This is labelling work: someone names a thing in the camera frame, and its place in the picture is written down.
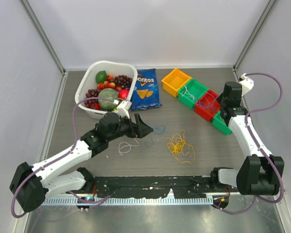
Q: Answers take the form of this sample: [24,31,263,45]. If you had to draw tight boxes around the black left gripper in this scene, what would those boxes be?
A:
[107,113,153,142]

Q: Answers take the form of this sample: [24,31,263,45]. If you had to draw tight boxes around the white wires bundle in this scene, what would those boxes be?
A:
[118,138,140,156]

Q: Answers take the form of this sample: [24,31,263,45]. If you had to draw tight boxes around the blue wires bundle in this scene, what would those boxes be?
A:
[144,125,166,148]

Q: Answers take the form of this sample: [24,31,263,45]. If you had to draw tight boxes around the yellow wires bundle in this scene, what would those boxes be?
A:
[165,130,196,165]

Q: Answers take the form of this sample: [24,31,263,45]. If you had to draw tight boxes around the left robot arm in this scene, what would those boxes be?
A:
[10,113,153,216]

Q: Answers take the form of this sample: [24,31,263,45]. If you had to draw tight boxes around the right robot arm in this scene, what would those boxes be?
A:
[209,82,284,196]

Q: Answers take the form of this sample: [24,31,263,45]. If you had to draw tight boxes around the green plastic bin far right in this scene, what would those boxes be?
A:
[211,111,232,135]

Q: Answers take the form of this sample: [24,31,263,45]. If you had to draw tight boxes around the red plastic bin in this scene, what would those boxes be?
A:
[194,89,220,122]

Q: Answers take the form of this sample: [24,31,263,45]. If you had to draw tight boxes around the blue Doritos chip bag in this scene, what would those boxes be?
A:
[131,68,162,111]

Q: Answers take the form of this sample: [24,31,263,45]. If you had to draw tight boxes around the small watermelon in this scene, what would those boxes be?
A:
[98,88,118,111]

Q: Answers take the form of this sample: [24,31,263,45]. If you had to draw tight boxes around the green plastic bin near yellow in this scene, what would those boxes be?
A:
[178,79,208,109]

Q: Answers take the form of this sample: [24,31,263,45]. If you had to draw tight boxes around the upper purple grape bunch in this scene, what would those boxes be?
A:
[114,75,132,90]

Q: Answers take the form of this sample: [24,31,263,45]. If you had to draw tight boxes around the purple grape bunch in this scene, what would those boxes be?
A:
[114,75,132,90]
[84,89,100,110]

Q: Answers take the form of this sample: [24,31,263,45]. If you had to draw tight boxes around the peaches in basket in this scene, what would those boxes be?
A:
[97,74,121,92]

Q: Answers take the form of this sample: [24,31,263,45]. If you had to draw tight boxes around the lower purple grape bunch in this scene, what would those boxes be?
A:
[84,89,100,110]

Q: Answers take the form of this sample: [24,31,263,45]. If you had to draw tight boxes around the green lime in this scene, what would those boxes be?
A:
[95,70,108,84]

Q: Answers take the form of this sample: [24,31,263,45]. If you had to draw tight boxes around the white fruit basket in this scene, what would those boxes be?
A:
[74,60,138,120]

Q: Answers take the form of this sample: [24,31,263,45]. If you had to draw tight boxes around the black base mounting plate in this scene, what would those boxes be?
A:
[65,175,240,199]

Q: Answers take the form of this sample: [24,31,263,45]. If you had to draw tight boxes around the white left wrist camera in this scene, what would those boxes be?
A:
[115,100,131,119]

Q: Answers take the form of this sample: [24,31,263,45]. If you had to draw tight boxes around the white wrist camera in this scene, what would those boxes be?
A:
[239,73,254,97]
[115,100,131,119]

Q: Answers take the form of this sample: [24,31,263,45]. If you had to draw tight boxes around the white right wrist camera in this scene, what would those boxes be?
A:
[239,73,254,97]

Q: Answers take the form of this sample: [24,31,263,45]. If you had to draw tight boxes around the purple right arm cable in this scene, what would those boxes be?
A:
[212,72,285,214]

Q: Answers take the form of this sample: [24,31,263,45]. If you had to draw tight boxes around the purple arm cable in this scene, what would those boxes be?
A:
[11,97,118,218]
[212,72,285,214]

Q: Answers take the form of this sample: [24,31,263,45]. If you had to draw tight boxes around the white slotted cable duct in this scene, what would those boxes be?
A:
[42,195,213,206]

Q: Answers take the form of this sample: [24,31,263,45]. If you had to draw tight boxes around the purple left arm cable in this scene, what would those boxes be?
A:
[11,97,118,218]

